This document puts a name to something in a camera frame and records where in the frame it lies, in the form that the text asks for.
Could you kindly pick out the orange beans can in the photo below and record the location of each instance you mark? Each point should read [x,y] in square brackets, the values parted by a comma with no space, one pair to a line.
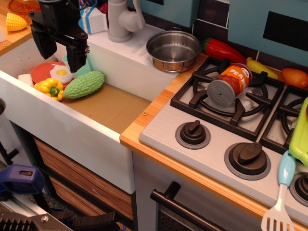
[223,90]

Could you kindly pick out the mint green plastic cup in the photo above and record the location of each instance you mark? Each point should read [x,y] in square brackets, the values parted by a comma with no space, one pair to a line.
[84,69]

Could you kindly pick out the white toy sink basin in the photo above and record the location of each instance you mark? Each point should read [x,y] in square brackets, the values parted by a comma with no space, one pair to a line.
[88,129]

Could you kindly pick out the black right burner grate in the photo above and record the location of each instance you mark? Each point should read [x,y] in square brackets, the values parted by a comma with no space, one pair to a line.
[277,134]

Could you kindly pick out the black left burner grate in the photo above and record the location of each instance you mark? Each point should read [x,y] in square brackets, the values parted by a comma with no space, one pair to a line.
[245,117]

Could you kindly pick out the grey toy faucet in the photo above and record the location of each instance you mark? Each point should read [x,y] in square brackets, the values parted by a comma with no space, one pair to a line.
[122,22]

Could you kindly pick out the blue plastic clamp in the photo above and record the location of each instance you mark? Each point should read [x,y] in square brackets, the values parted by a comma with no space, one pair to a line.
[20,179]

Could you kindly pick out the black burner grate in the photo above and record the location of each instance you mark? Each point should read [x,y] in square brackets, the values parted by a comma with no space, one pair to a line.
[277,134]
[245,117]

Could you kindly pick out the orange transparent bowl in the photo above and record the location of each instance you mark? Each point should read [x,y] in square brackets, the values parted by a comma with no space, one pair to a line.
[23,6]

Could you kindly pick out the blue white toy spatula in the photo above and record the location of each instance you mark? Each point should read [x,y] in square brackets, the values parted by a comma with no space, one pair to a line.
[277,219]

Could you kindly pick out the white toy block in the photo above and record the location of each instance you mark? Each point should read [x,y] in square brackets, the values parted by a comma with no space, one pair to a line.
[27,79]

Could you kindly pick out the middle black stove knob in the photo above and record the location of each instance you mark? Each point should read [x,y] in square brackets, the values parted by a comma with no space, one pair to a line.
[247,161]

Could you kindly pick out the yellow toy bell pepper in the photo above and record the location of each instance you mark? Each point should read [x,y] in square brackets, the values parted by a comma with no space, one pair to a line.
[51,87]

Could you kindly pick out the black oven door handle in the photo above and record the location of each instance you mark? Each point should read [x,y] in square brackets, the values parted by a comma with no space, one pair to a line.
[166,199]

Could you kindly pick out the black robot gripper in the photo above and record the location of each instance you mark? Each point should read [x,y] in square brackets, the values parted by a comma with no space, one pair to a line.
[57,21]

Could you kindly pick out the lime green plastic tray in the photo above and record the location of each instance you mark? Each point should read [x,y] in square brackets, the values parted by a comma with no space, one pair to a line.
[299,142]

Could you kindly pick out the blue white milk carton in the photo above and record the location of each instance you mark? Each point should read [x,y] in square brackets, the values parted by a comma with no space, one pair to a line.
[92,20]

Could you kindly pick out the left black stove knob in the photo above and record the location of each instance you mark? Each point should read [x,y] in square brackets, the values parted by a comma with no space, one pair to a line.
[193,135]

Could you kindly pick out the grey toy stovetop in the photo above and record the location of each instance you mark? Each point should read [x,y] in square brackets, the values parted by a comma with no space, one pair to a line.
[160,134]

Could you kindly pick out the right black stove knob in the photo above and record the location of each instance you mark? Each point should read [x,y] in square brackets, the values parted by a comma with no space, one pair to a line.
[299,188]

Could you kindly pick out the green toy bitter gourd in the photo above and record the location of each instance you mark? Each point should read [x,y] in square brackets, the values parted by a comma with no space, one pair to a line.
[84,85]

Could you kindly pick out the black stove knob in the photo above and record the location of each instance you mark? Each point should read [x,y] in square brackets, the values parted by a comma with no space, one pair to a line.
[247,161]
[193,135]
[299,188]

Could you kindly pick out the stainless steel pot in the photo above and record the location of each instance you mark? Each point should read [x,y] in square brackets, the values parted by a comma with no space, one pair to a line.
[173,51]

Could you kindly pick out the yellow toy corn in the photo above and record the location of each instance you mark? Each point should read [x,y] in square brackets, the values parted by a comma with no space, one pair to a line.
[15,22]

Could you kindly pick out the red plastic plate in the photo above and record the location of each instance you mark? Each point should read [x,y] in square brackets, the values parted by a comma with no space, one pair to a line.
[42,71]

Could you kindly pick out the dark red toy vegetable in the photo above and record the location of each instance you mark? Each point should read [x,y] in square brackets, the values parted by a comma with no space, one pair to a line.
[104,9]

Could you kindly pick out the red toy chili pepper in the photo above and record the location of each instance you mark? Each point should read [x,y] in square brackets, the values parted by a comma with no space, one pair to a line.
[220,50]

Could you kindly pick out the purple toy vegetable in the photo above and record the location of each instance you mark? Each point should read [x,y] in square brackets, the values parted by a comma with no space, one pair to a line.
[90,3]

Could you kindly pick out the orange toy carrot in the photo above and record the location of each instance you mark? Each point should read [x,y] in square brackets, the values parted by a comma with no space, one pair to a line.
[295,77]

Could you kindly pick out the toy fried egg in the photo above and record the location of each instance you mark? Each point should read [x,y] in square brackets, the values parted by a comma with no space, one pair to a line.
[61,73]

